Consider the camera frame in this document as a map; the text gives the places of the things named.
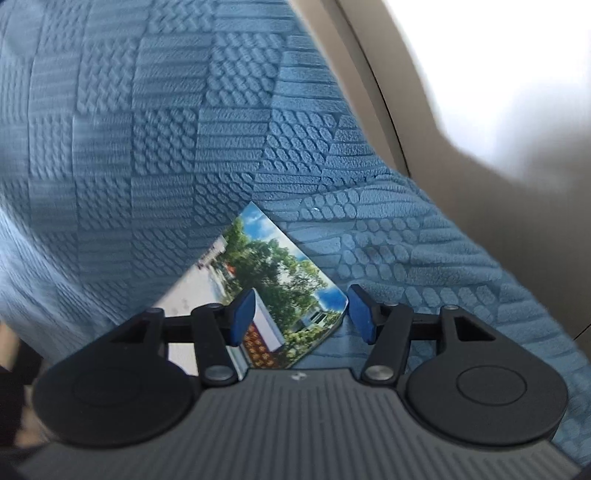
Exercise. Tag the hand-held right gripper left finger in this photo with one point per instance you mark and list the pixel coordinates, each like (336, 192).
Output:
(242, 316)

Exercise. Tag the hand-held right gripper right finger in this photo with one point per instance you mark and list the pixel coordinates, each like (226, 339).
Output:
(360, 314)

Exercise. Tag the landscape photo postcard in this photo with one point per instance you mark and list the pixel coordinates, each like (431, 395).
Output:
(286, 277)

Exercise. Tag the blue textured sofa cover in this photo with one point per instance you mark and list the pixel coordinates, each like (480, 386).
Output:
(161, 115)

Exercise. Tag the black frame strip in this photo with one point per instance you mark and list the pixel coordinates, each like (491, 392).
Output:
(374, 83)

